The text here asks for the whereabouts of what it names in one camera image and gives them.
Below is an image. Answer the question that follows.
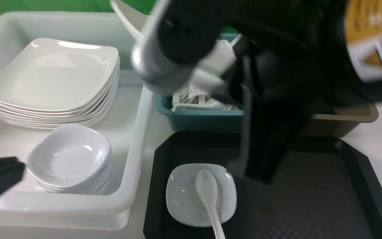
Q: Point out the white ceramic soup spoon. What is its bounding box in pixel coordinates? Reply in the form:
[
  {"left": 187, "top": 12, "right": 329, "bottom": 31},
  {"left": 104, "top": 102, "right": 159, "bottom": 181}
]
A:
[{"left": 195, "top": 170, "right": 225, "bottom": 239}]

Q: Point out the brown plastic chopstick bin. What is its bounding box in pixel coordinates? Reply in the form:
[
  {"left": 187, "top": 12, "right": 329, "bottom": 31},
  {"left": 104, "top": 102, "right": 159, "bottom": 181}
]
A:
[{"left": 302, "top": 105, "right": 379, "bottom": 138}]

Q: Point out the stack of small white bowls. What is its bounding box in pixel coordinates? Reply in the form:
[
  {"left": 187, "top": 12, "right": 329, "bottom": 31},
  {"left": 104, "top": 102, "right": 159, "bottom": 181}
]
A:
[{"left": 26, "top": 124, "right": 115, "bottom": 195}]

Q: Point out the black plastic serving tray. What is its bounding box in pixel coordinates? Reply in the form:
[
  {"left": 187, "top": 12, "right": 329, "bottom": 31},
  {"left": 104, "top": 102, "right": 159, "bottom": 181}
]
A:
[{"left": 143, "top": 132, "right": 382, "bottom": 239}]

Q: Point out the small white square dish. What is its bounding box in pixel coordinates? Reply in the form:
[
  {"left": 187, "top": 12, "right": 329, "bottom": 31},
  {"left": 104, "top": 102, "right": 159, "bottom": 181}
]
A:
[{"left": 165, "top": 163, "right": 237, "bottom": 227}]

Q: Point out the green cloth backdrop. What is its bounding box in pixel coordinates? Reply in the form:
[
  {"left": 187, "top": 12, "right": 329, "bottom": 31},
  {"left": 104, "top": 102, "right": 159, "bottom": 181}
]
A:
[{"left": 0, "top": 0, "right": 158, "bottom": 30}]

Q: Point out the large white plastic tub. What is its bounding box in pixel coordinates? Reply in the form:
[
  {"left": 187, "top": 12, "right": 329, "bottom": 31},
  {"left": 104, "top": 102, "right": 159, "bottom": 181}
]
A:
[{"left": 0, "top": 12, "right": 153, "bottom": 230}]

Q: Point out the teal plastic spoon bin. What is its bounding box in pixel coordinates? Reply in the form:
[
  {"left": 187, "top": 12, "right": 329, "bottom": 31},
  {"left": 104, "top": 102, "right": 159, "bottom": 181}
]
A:
[{"left": 154, "top": 32, "right": 244, "bottom": 132}]

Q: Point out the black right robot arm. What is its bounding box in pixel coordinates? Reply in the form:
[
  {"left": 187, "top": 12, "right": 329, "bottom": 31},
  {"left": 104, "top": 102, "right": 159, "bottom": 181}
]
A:
[{"left": 131, "top": 0, "right": 382, "bottom": 183}]

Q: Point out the pile of white soup spoons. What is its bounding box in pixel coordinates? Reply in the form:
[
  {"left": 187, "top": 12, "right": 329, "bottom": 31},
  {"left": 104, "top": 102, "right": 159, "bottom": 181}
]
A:
[{"left": 171, "top": 33, "right": 243, "bottom": 112}]

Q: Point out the stack of white square plates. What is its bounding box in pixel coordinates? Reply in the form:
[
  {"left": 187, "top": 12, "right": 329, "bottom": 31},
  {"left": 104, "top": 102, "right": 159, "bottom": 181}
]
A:
[{"left": 0, "top": 38, "right": 120, "bottom": 129}]

